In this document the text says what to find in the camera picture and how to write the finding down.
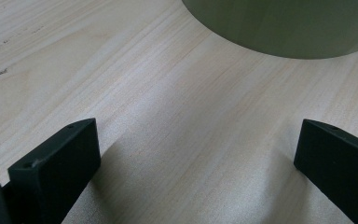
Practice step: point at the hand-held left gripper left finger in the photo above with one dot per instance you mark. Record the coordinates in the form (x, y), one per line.
(56, 168)

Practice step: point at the green plastic trash bin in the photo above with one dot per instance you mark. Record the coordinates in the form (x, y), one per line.
(286, 28)

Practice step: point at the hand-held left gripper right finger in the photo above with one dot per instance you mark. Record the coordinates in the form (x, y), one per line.
(341, 168)

